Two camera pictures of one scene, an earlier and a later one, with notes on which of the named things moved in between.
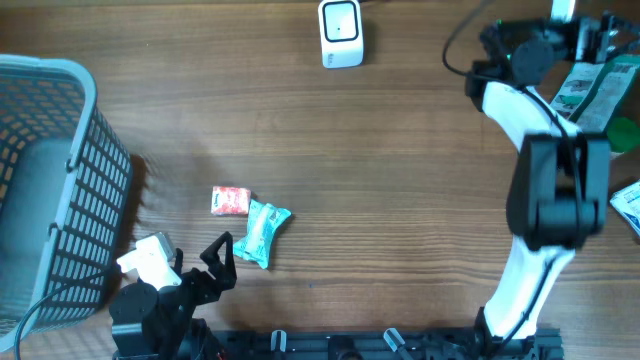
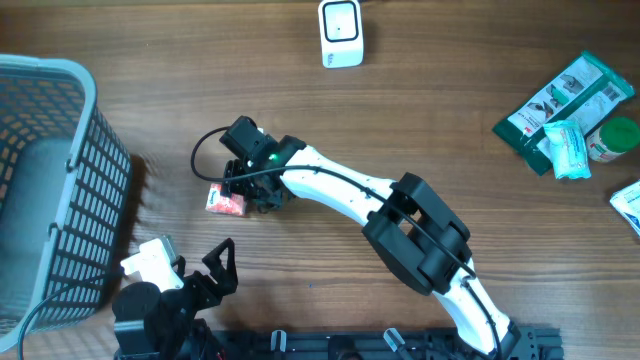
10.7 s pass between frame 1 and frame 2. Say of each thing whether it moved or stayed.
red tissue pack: stayed
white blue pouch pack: stayed
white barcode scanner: stayed
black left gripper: stayed
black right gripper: moved
